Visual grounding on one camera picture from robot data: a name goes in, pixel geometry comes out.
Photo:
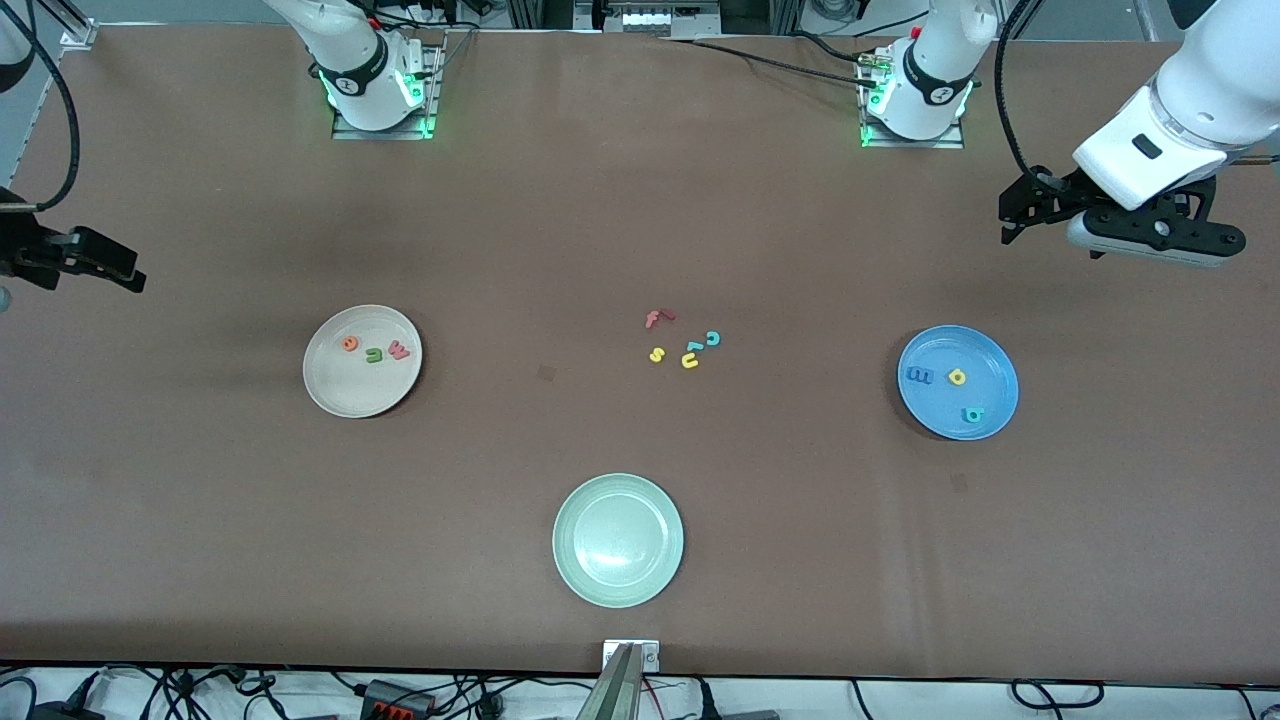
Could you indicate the teal foam letter p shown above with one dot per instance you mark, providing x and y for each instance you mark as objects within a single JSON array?
[{"x": 966, "y": 414}]

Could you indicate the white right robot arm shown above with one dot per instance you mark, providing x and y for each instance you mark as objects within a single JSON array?
[{"x": 350, "y": 50}]

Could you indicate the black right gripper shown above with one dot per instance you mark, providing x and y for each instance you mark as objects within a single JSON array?
[{"x": 22, "y": 250}]

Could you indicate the black red power strip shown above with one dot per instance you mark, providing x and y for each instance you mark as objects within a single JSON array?
[{"x": 398, "y": 700}]

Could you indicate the grey metal camera post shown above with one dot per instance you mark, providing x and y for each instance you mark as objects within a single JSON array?
[{"x": 615, "y": 690}]

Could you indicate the blue foam letter m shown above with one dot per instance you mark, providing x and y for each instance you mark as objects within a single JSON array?
[{"x": 919, "y": 376}]

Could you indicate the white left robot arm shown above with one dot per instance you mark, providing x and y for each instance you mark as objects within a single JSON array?
[{"x": 1200, "y": 90}]

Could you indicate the aluminium frame with equipment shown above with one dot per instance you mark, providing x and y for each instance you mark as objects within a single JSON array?
[{"x": 650, "y": 15}]

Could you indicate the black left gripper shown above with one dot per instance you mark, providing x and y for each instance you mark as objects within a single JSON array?
[{"x": 1058, "y": 193}]

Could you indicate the pale green round plate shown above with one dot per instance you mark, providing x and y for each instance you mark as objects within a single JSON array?
[{"x": 618, "y": 540}]

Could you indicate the metal table edge bracket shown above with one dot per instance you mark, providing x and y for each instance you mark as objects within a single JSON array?
[{"x": 648, "y": 656}]

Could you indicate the pink foam letter w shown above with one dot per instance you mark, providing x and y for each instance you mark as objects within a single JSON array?
[{"x": 399, "y": 351}]

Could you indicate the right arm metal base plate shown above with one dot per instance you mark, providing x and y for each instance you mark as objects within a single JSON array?
[{"x": 432, "y": 90}]

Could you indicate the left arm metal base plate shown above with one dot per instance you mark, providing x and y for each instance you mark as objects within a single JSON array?
[{"x": 950, "y": 143}]

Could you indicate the beige round plate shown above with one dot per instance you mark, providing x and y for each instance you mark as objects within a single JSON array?
[{"x": 350, "y": 390}]

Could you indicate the blue round plate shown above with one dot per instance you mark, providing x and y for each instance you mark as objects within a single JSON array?
[{"x": 975, "y": 360}]

